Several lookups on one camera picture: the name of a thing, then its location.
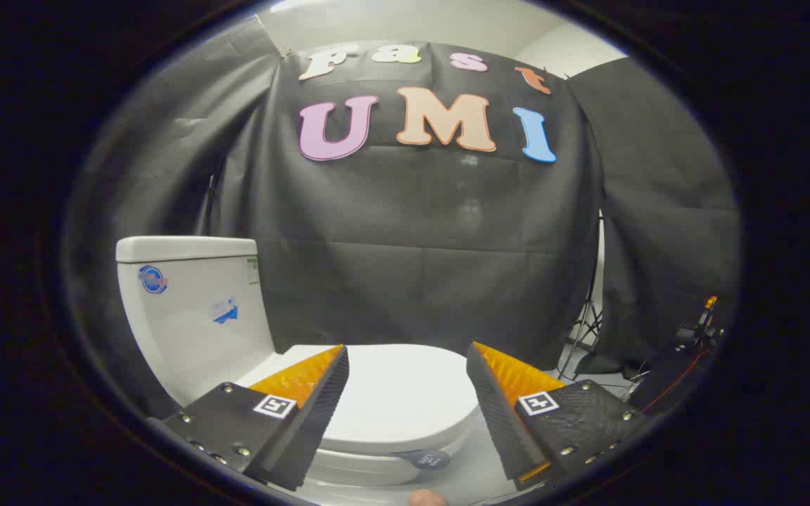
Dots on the white toilet lid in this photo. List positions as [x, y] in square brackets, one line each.
[405, 393]

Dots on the dark equipment with orange tip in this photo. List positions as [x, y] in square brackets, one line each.
[672, 372]

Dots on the white toilet tank cover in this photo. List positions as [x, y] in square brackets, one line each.
[187, 248]

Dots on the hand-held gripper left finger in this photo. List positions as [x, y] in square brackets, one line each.
[310, 422]

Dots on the black backdrop cloth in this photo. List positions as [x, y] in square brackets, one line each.
[412, 246]

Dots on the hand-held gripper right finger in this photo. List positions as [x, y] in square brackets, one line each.
[500, 422]

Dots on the dark grey lid pull tab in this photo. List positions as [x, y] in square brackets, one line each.
[425, 459]

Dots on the black light stand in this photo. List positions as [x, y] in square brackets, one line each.
[590, 316]

